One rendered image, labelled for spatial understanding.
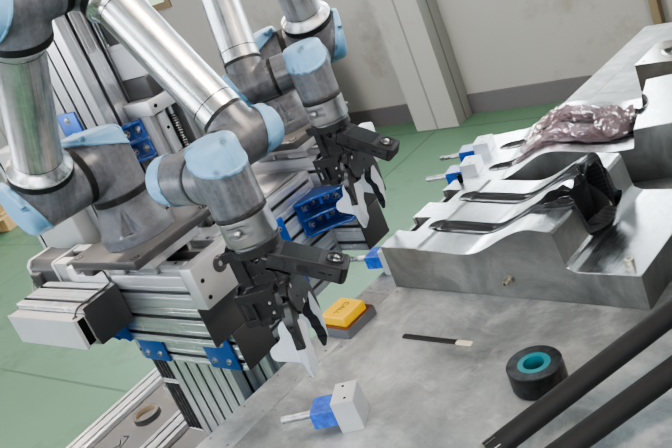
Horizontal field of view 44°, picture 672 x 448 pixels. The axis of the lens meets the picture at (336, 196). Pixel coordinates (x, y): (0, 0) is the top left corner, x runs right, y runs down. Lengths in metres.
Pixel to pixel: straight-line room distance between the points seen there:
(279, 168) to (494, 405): 0.98
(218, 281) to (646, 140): 0.84
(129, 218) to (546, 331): 0.81
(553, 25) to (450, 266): 3.22
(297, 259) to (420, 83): 3.79
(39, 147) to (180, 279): 0.35
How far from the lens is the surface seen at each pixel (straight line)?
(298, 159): 1.94
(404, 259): 1.53
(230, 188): 1.08
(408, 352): 1.38
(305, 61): 1.49
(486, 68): 4.85
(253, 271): 1.16
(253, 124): 1.24
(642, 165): 1.68
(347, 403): 1.24
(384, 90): 5.28
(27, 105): 1.43
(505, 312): 1.40
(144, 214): 1.64
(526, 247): 1.35
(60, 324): 1.76
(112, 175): 1.62
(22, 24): 1.32
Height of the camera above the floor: 1.52
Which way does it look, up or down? 20 degrees down
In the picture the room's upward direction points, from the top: 22 degrees counter-clockwise
